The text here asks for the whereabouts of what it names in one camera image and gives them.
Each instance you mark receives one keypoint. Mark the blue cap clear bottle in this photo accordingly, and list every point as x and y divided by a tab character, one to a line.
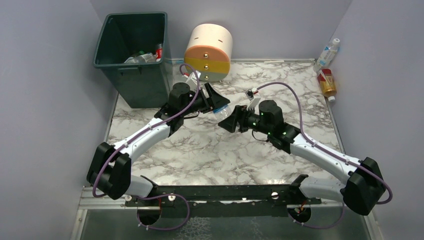
222	113

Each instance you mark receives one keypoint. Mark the upright white cap bottle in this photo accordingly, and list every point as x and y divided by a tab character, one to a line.
327	55

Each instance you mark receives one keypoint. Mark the dark green plastic bin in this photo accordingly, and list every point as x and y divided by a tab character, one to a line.
141	85

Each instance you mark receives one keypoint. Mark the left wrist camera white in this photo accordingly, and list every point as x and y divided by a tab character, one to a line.
192	81

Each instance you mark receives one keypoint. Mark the green label water bottle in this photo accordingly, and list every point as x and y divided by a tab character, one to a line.
139	53

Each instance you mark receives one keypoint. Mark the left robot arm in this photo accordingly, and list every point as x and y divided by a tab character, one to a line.
111	168

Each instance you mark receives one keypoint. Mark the round pastel drawer cabinet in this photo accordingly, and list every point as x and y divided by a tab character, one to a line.
209	51

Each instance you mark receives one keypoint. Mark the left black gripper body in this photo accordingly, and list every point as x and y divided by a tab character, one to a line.
208	100

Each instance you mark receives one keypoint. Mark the amber tea bottle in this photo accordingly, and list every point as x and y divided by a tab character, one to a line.
327	84

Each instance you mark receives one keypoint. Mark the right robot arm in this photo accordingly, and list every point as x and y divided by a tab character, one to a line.
358	183

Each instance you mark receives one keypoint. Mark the red label clear bottle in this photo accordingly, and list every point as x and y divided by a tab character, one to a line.
159	51

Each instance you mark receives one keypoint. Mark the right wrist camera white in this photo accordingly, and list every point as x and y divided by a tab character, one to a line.
254	98

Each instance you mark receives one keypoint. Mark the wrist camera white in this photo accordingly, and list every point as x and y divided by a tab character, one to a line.
192	81
254	98

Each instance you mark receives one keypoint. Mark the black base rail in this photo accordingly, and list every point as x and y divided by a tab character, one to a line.
183	210

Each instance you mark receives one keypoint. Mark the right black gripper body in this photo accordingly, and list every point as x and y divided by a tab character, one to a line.
243	116

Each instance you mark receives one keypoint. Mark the aluminium frame rail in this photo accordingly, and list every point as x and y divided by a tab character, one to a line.
169	196

